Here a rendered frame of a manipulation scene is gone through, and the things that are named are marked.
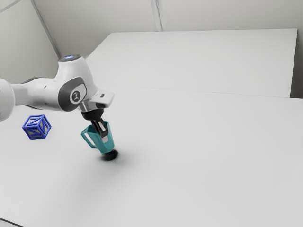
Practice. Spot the teal faceted mug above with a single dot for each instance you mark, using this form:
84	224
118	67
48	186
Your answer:
104	144

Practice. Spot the blue letter block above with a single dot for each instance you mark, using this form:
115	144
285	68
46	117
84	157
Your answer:
37	127

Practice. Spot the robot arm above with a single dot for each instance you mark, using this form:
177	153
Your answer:
47	92

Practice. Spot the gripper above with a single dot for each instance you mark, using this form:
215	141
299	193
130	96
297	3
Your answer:
92	115

